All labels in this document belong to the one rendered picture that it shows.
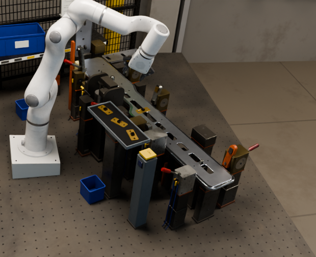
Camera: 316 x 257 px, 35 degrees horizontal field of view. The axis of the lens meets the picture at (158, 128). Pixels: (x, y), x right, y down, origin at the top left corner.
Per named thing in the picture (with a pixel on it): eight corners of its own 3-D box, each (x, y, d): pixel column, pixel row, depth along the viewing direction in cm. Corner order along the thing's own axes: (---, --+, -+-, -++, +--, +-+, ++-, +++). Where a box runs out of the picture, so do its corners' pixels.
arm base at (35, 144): (17, 156, 273) (19, 128, 263) (18, 135, 288) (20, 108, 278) (52, 158, 278) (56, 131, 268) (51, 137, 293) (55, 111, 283)
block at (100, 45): (102, 89, 360) (105, 44, 339) (92, 92, 356) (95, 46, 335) (96, 84, 365) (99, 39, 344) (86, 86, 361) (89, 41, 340)
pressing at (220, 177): (241, 178, 255) (241, 176, 254) (208, 193, 243) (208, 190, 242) (101, 56, 339) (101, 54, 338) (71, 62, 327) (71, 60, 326)
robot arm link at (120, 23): (109, 13, 245) (166, 39, 245) (97, 28, 233) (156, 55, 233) (113, -3, 239) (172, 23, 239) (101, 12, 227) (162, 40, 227)
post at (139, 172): (147, 224, 260) (158, 158, 234) (134, 229, 256) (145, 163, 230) (138, 214, 264) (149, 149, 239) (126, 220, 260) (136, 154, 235)
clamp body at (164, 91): (166, 138, 324) (175, 92, 304) (151, 143, 317) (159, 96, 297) (160, 132, 328) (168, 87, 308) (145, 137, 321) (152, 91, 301)
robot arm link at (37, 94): (51, 101, 271) (38, 116, 257) (31, 91, 270) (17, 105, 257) (82, 23, 243) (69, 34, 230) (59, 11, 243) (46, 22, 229)
